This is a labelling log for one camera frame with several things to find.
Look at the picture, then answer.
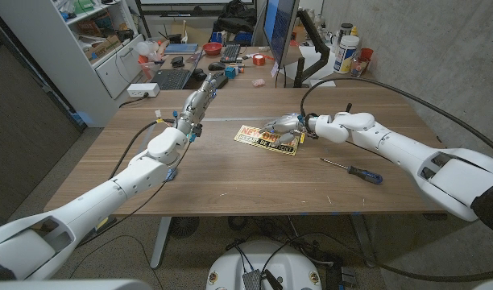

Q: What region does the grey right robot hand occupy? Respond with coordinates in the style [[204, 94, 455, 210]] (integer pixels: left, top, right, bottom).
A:
[[260, 112, 309, 147]]

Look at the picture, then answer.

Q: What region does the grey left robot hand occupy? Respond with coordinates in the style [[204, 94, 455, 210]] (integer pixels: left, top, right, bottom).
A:
[[176, 73, 218, 136]]

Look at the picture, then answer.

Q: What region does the yellow black bumper sticker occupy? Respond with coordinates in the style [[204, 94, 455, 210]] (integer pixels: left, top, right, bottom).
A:
[[234, 124, 304, 157]]

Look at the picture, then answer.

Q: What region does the dark open laptop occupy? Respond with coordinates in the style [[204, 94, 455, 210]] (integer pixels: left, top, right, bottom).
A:
[[149, 49, 204, 91]]

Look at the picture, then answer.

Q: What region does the white power strip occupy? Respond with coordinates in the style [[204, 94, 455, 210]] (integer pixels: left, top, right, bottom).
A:
[[126, 82, 161, 99]]

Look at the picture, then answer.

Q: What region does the blue notebook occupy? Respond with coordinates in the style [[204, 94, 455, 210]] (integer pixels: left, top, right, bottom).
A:
[[164, 43, 200, 56]]

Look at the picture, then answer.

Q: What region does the red bowl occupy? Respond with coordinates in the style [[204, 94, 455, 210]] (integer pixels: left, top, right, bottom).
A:
[[201, 42, 224, 56]]

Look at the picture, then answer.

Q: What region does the black keyboard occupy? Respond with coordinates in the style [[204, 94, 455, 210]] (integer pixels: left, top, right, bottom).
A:
[[219, 43, 242, 64]]

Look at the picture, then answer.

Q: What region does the clear glass jar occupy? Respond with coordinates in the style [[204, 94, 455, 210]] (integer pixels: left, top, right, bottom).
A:
[[350, 56, 369, 78]]

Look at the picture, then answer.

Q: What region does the white labelled canister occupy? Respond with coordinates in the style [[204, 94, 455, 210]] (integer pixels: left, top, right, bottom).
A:
[[333, 35, 361, 75]]

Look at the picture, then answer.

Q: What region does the black backpack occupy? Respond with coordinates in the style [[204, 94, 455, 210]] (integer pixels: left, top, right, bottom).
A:
[[212, 0, 256, 35]]

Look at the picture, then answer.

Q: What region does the black computer monitor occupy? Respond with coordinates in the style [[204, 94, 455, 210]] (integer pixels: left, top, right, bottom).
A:
[[262, 0, 300, 68]]

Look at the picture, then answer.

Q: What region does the black lidded bottle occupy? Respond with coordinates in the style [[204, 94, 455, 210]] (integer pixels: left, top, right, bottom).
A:
[[338, 23, 354, 45]]

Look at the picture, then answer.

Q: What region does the cardboard box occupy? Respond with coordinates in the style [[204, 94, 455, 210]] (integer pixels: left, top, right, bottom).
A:
[[84, 35, 123, 62]]

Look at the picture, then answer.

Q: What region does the black round floor fan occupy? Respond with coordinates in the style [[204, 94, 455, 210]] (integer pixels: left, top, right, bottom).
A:
[[168, 216, 201, 240]]

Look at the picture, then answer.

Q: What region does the white robot torso base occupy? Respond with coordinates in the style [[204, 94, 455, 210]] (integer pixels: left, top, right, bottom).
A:
[[205, 240, 324, 290]]

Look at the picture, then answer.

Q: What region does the white table leg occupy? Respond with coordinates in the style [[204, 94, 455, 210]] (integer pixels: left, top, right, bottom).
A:
[[149, 216, 173, 270]]

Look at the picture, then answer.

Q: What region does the white shelf cabinet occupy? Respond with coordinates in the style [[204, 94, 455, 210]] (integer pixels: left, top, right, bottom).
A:
[[0, 0, 147, 128]]

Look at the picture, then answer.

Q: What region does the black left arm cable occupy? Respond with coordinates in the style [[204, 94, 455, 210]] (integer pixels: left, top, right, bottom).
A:
[[108, 118, 177, 180]]

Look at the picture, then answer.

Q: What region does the blue black handled screwdriver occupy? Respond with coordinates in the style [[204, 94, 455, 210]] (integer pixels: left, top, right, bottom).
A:
[[320, 157, 384, 186]]

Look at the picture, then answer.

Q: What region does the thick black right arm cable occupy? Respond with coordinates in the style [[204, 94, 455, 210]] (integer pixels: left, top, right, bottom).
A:
[[299, 77, 493, 159]]

